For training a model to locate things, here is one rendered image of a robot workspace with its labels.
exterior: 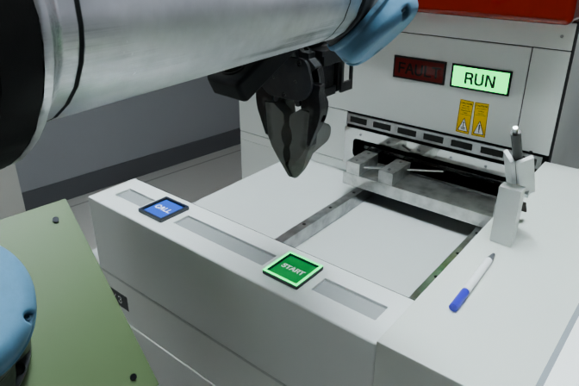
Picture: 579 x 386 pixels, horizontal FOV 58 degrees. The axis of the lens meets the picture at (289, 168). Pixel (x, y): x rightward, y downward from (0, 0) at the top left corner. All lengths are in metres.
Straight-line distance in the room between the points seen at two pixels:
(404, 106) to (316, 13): 0.88
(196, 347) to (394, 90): 0.68
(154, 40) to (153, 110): 3.11
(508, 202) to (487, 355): 0.24
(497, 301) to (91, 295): 0.51
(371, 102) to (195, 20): 1.02
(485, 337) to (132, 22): 0.51
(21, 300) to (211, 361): 0.40
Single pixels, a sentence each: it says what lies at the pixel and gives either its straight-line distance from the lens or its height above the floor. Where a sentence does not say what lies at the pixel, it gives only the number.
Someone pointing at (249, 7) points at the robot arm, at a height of 1.32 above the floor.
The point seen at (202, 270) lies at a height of 0.94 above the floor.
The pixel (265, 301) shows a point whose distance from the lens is 0.67.
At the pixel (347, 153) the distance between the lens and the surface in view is 1.28.
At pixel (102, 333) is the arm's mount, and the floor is 0.89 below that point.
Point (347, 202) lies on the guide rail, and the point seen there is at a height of 0.84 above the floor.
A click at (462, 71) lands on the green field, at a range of 1.11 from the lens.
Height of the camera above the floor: 1.35
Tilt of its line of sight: 24 degrees down
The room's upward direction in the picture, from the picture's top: straight up
